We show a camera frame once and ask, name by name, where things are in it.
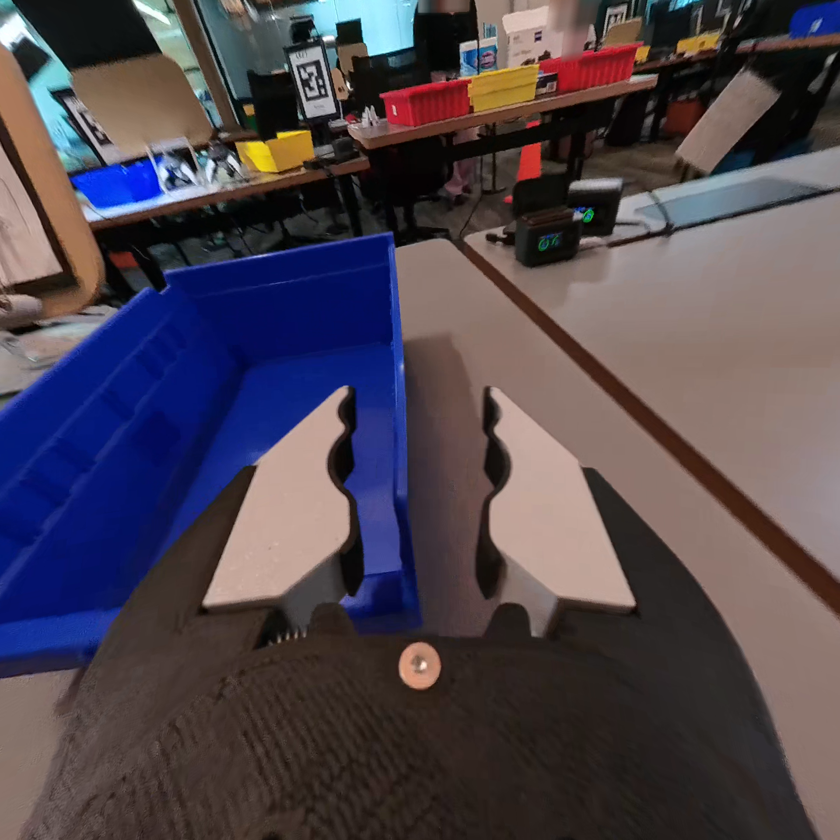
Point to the large blue plastic bin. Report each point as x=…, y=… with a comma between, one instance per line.
x=131, y=459

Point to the small blue bin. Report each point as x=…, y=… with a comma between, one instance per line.
x=115, y=185
x=817, y=21

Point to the white card sheet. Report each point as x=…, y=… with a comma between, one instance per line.
x=728, y=121

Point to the blue white wipes pack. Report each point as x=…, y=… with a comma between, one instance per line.
x=478, y=58

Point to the red ribbed bin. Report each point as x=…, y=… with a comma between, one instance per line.
x=425, y=103
x=590, y=69

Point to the fiducial marker sign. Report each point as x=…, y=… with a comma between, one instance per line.
x=82, y=128
x=312, y=79

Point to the orange traffic cone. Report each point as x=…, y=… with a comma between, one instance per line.
x=528, y=157

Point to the large yellow bin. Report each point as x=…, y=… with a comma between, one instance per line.
x=275, y=152

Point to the long wooden desk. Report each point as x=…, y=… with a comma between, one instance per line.
x=262, y=180
x=754, y=52
x=420, y=131

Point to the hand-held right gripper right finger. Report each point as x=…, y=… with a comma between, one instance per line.
x=558, y=531

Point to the instruction sheet on wooden stand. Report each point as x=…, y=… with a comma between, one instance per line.
x=72, y=229

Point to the yellow ribbed bin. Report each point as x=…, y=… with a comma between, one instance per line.
x=504, y=88

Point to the black battery charger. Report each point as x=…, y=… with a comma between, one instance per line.
x=600, y=197
x=548, y=243

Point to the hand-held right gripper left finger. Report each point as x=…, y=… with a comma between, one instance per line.
x=275, y=531

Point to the small yellow bin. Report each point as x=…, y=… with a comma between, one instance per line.
x=699, y=43

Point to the brown cardboard board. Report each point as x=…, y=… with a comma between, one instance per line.
x=141, y=102

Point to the dark tablet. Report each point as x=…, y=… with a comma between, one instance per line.
x=728, y=203

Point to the white cardboard box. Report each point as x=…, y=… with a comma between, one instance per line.
x=525, y=36

